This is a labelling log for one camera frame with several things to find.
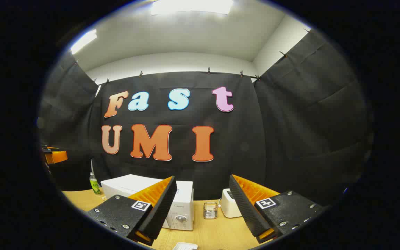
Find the small white dish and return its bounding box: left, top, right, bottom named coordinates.
left=172, top=242, right=198, bottom=250

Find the metal utensil holder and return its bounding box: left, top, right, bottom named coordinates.
left=203, top=202, right=218, bottom=219

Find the white toaster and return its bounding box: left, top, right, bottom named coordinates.
left=220, top=189, right=243, bottom=218

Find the white microwave oven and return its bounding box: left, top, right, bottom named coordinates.
left=100, top=174, right=194, bottom=231

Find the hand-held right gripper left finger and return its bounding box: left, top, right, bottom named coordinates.
left=86, top=176, right=178, bottom=246

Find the ceiling light panel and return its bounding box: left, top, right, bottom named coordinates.
left=70, top=29, right=98, bottom=55
left=151, top=0, right=234, bottom=16

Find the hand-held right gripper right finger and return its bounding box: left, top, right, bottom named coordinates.
left=228, top=174, right=327, bottom=244

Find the green label bottle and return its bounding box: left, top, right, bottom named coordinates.
left=89, top=160, right=102, bottom=195

